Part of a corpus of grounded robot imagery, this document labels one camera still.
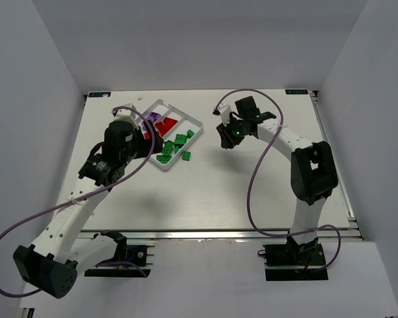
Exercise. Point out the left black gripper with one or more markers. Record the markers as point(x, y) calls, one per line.
point(149, 142)

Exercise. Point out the left blue label sticker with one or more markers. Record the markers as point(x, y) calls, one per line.
point(99, 94)

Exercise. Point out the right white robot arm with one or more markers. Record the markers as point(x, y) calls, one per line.
point(313, 173)

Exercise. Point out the purple arched lego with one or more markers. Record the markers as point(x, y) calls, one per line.
point(154, 116)

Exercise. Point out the aluminium table frame rail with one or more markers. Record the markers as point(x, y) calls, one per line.
point(346, 234)

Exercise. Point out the red lego brick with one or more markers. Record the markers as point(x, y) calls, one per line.
point(169, 122)
point(161, 128)

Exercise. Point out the white divided tray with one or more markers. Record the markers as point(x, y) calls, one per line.
point(185, 122)

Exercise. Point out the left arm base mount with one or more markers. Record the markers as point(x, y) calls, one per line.
point(128, 261)

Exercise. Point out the green lego two-by-two brick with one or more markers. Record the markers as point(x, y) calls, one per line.
point(179, 143)

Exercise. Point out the right blue label sticker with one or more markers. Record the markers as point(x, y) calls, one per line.
point(296, 91)

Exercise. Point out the green long lego brick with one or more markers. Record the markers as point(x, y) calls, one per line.
point(168, 147)

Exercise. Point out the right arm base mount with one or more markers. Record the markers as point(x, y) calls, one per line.
point(280, 266)

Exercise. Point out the small green lego in tray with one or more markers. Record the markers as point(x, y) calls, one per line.
point(190, 133)

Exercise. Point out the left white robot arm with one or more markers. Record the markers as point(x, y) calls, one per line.
point(50, 263)

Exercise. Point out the blue label sticker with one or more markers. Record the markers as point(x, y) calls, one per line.
point(99, 94)
point(296, 91)

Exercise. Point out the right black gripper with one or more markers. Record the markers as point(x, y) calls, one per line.
point(225, 136)

